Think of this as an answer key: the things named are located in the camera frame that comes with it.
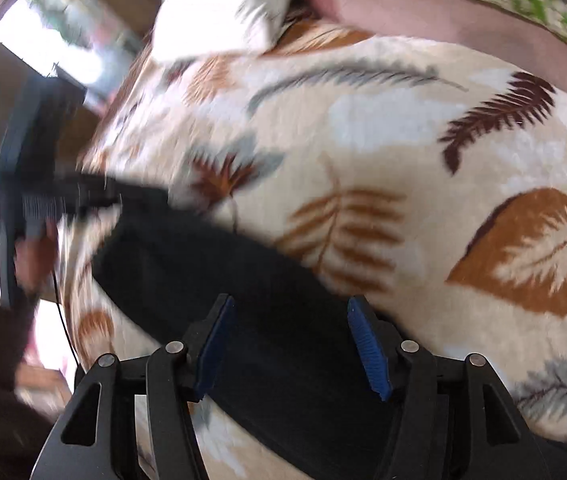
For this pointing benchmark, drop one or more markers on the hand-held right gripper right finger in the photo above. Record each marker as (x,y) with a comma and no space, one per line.
(368,345)

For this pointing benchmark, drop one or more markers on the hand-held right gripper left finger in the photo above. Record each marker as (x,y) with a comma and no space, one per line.
(216,345)

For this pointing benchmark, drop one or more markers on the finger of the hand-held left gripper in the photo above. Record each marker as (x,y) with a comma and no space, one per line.
(103,191)

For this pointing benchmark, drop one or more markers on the black pants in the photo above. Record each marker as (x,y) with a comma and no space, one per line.
(273,310)

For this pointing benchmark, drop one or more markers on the person's left hand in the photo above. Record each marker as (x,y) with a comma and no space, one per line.
(35,257)

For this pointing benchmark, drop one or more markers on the leaf print fleece blanket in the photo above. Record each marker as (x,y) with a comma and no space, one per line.
(373,170)

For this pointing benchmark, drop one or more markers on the white sprig print pillow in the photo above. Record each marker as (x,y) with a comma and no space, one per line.
(223,5)

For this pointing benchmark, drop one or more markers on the pink bed sheet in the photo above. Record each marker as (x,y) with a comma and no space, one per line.
(438,15)

